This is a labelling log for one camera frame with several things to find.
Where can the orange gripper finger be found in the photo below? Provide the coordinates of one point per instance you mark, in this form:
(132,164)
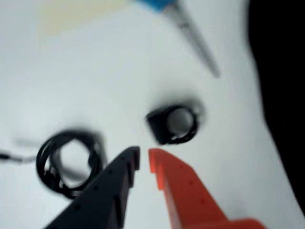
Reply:
(186,195)

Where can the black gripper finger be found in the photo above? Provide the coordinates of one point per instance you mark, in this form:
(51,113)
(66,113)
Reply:
(100,195)

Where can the beige masking tape patch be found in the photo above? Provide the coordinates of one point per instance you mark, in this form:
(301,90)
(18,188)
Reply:
(71,19)

